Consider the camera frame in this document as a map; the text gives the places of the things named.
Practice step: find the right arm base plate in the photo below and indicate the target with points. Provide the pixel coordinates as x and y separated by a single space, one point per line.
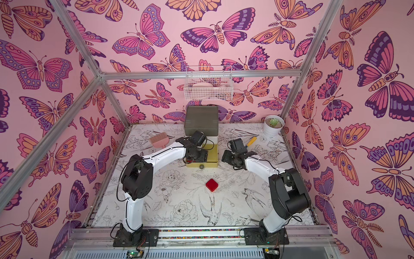
259 236

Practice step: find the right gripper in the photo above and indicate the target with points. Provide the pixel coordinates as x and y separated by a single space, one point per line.
231 158

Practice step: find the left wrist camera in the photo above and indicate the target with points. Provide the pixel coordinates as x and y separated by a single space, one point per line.
198 138

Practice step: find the white potted succulent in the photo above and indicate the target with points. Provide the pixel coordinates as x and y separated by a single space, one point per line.
273 125

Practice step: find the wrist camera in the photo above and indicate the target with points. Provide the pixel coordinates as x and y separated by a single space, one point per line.
198 138
237 146

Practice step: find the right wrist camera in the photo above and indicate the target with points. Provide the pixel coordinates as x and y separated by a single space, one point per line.
237 146

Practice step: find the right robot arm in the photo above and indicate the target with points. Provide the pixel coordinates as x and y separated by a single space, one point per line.
289 196

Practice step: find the white wire basket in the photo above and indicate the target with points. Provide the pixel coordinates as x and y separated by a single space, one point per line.
211 83

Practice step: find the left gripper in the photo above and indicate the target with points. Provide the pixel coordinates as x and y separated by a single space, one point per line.
204 157

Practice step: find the three-tier drawer cabinet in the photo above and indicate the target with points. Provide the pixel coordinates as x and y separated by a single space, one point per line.
206 120

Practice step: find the pink dustpan brush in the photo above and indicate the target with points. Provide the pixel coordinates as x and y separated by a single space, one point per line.
160 140

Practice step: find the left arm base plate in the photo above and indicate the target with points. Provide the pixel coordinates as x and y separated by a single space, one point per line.
143 238

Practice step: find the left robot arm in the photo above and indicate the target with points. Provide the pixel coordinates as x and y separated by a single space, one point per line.
137 177

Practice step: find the blue yellow garden fork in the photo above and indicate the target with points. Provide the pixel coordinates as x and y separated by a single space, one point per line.
250 141

